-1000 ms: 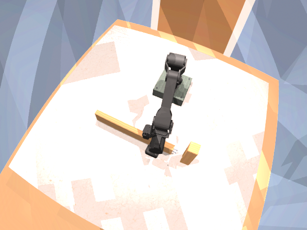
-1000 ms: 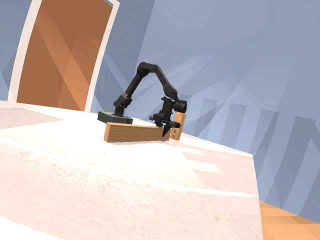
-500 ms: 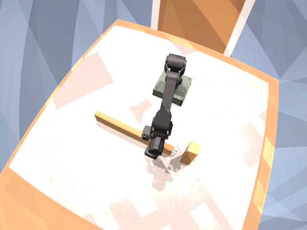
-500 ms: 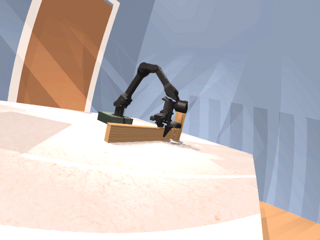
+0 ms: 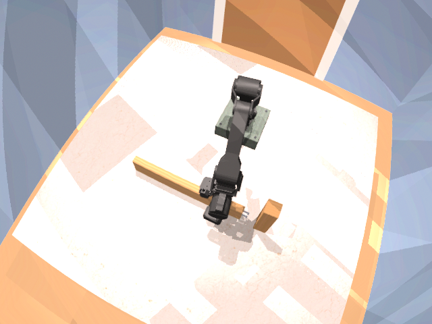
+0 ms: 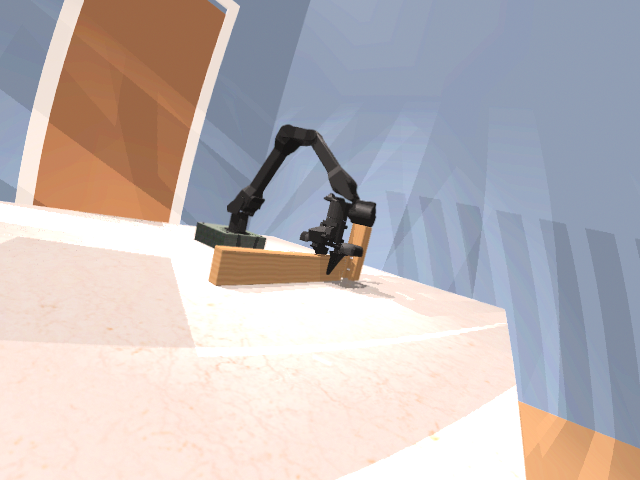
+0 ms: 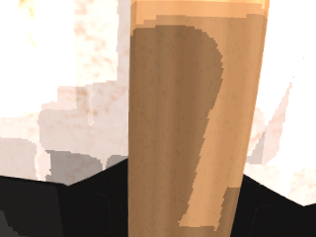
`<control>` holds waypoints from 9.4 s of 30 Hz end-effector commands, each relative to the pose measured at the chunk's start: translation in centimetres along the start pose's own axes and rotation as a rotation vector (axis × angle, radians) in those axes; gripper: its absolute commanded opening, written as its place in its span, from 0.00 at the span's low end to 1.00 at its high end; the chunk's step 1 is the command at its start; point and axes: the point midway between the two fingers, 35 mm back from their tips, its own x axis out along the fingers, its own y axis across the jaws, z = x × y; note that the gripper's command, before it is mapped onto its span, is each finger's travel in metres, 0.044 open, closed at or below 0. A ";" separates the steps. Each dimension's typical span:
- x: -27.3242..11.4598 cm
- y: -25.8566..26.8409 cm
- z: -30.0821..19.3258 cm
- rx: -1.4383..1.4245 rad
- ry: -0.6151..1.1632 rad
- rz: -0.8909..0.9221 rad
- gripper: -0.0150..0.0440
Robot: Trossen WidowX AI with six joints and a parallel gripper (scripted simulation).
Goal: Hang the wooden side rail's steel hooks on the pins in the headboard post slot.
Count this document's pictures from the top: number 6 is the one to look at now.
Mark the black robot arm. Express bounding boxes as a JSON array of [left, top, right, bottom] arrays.
[[225, 124, 376, 243]]

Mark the wooden post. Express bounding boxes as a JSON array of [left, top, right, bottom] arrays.
[[342, 223, 372, 281]]

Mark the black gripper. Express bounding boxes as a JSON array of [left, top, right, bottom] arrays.
[[299, 217, 364, 275]]

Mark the light brown wooden board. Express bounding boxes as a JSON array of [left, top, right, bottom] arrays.
[[208, 246, 346, 286]]

